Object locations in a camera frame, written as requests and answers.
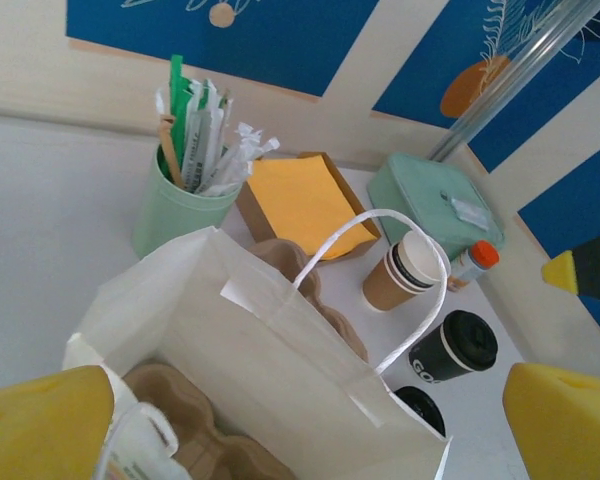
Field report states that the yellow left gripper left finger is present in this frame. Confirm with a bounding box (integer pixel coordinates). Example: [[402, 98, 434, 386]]
[[0, 364, 116, 480]]

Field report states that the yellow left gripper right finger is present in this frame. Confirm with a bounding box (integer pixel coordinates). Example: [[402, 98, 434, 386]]
[[502, 362, 600, 480]]

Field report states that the black lidded coffee cup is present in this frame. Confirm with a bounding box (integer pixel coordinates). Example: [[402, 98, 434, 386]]
[[408, 309, 499, 386]]

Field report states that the single pulp cup carrier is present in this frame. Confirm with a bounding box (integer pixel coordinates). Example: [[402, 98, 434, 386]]
[[122, 363, 301, 480]]

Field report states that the white paper bag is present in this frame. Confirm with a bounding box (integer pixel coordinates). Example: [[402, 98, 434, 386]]
[[62, 208, 454, 480]]

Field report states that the orange capped bottle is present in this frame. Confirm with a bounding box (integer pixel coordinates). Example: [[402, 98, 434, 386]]
[[447, 239, 501, 294]]

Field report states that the small clear plastic packet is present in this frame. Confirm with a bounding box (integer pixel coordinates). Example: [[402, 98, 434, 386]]
[[439, 189, 491, 231]]

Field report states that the black cup lid stack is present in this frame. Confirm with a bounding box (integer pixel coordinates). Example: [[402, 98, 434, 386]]
[[393, 384, 446, 437]]

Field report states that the mint green zip pouch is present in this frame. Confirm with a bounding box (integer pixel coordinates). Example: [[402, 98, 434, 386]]
[[367, 152, 506, 259]]

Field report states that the brown paper cup stack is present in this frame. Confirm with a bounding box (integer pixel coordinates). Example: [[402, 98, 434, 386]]
[[362, 230, 444, 312]]

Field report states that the mint green utensil cup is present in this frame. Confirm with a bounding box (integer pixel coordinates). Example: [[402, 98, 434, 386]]
[[132, 142, 244, 260]]

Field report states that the yellow napkin stack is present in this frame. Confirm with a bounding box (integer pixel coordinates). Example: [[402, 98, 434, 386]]
[[247, 154, 376, 261]]

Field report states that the cardboard napkin tray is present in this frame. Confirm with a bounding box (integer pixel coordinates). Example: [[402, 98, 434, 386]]
[[235, 151, 383, 262]]

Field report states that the wooden stirrer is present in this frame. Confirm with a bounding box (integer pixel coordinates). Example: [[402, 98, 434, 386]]
[[158, 113, 185, 190]]

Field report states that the white printed wrapped straw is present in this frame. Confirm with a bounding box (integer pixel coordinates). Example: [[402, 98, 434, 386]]
[[199, 88, 234, 191], [183, 79, 217, 194]]

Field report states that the plain white wrapped straw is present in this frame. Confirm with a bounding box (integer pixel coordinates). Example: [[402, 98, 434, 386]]
[[214, 135, 282, 197], [202, 122, 265, 196]]

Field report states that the green wrapped straw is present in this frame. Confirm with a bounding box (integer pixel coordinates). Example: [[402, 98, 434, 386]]
[[168, 53, 187, 171]]

